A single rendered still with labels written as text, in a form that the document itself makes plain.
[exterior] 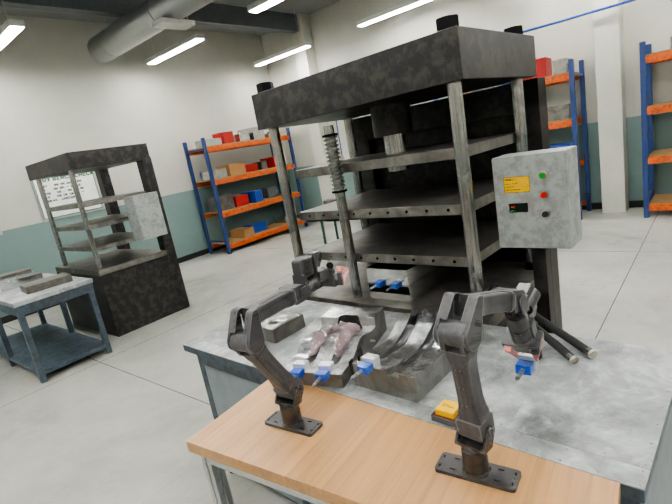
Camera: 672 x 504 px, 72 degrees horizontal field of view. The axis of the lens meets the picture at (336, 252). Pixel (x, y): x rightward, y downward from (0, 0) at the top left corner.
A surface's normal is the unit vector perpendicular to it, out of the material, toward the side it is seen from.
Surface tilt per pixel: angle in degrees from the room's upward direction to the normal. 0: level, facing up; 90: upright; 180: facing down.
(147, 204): 90
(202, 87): 90
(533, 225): 90
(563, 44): 90
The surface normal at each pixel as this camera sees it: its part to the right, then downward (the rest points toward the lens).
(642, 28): -0.62, 0.29
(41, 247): 0.76, 0.01
